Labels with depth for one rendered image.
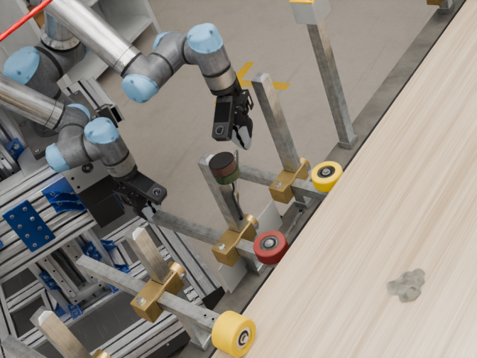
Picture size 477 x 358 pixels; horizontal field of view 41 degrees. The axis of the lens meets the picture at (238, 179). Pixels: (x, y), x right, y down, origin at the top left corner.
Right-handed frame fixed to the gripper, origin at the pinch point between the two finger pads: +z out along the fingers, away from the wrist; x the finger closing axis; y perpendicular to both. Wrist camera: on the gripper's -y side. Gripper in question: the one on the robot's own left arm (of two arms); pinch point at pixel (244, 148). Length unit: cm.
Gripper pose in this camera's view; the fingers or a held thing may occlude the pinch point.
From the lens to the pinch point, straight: 171.2
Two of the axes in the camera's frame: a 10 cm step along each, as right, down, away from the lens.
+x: -9.1, 0.4, 4.1
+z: 3.1, 7.0, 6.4
